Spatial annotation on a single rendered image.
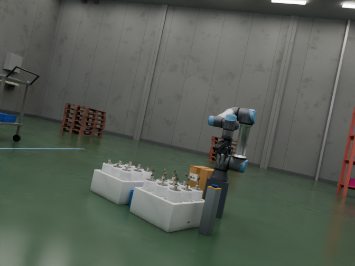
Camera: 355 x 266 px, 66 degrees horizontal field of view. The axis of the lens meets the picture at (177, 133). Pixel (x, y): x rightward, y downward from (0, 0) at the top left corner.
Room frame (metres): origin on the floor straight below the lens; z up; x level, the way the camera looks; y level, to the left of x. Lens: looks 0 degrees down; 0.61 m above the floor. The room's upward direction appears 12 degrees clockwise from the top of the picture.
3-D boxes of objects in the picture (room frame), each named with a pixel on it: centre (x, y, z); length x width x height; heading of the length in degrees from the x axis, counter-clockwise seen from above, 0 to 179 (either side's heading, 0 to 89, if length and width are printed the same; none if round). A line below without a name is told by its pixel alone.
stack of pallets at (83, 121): (9.05, 3.07, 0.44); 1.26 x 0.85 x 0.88; 164
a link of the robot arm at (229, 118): (1.85, -0.33, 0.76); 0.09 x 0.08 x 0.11; 155
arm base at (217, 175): (2.38, -0.43, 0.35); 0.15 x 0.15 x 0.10
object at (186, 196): (1.89, -0.14, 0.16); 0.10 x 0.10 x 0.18
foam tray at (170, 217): (1.97, -0.05, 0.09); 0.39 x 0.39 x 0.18; 48
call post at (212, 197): (1.84, -0.32, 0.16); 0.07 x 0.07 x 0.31; 48
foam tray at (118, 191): (2.33, 0.35, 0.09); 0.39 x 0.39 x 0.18; 50
